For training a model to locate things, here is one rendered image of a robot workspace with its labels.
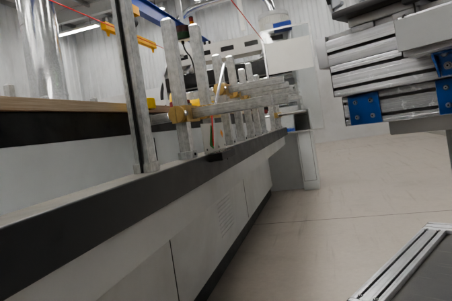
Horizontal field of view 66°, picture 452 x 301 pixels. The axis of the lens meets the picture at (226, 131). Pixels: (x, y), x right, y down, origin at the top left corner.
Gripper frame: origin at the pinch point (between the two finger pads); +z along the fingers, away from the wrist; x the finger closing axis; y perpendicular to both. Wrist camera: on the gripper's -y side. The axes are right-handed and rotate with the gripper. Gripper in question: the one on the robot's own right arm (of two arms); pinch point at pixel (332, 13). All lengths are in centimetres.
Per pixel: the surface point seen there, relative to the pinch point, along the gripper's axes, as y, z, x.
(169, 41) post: -14, 19, -93
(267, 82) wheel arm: -19, 29, -36
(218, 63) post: -34, 18, -48
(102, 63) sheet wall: -966, -232, 487
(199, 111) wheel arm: -12, 40, -88
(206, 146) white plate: -18, 51, -80
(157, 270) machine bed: -36, 90, -94
